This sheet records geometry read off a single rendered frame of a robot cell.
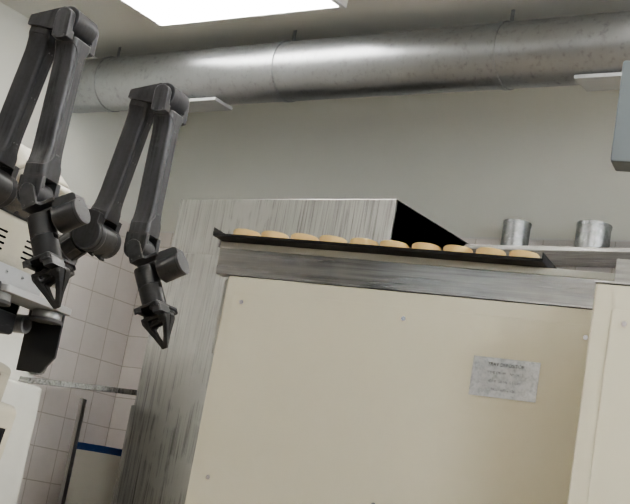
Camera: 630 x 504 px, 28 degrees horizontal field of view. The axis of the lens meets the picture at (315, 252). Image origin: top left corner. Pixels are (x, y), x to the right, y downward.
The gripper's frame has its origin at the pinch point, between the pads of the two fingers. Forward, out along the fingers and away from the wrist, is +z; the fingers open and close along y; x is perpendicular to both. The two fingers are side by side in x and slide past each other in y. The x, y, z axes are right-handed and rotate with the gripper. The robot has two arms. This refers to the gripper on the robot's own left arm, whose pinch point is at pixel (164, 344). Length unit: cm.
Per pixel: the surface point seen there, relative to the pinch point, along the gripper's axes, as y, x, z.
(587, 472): -74, -92, 70
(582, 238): 357, -69, -103
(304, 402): -55, -49, 41
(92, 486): 375, 241, -81
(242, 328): -55, -41, 24
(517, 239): 366, -37, -119
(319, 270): -54, -57, 19
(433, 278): -54, -76, 28
